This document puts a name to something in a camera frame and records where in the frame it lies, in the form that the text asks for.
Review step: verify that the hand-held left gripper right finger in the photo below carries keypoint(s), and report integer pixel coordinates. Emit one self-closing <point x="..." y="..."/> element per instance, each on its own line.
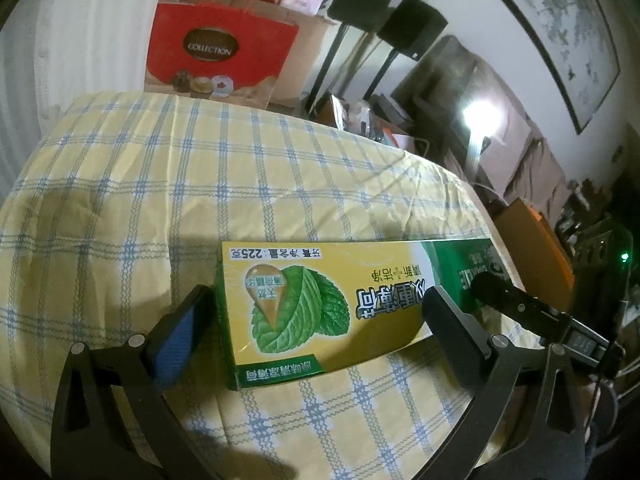
<point x="445" y="322"/>

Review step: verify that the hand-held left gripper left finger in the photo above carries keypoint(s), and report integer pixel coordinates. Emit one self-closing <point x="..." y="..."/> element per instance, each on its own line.
<point x="180" y="335"/>

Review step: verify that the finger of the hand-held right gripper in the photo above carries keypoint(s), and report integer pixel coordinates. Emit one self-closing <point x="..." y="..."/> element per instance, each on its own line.
<point x="520" y="307"/>

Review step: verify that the cardboard box with orange flaps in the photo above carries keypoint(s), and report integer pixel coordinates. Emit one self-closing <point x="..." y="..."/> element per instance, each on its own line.
<point x="535" y="250"/>

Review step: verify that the green toothpaste box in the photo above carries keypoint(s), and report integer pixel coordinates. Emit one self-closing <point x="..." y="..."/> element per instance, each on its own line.
<point x="325" y="310"/>

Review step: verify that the cluttered dark shelf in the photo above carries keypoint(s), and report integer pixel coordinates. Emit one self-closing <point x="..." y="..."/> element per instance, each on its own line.
<point x="600" y="200"/>

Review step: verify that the brown sofa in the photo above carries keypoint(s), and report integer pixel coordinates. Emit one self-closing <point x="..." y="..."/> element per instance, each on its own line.
<point x="525" y="160"/>

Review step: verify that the yellow plaid tablecloth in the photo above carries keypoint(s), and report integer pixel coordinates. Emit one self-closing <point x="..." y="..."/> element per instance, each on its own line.
<point x="200" y="185"/>

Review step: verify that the black lamp with bright light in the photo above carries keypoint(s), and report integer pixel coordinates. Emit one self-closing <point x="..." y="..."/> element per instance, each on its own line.
<point x="477" y="115"/>

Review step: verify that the open box of clutter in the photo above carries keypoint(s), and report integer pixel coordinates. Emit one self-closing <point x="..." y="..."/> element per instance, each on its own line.
<point x="365" y="120"/>

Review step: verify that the black speaker stand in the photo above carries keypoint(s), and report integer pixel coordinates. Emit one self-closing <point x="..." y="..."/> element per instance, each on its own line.
<point x="327" y="70"/>
<point x="380" y="75"/>

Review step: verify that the red chocolate gift box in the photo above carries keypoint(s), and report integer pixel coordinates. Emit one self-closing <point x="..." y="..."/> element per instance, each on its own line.
<point x="215" y="55"/>

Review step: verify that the framed painting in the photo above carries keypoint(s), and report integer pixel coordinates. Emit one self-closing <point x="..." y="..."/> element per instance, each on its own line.
<point x="560" y="25"/>

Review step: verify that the brown cardboard box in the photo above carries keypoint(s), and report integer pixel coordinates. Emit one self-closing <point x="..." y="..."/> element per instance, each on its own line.
<point x="305" y="65"/>

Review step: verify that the white curtain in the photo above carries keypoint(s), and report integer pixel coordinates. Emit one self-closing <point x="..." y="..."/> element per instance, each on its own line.
<point x="75" y="35"/>

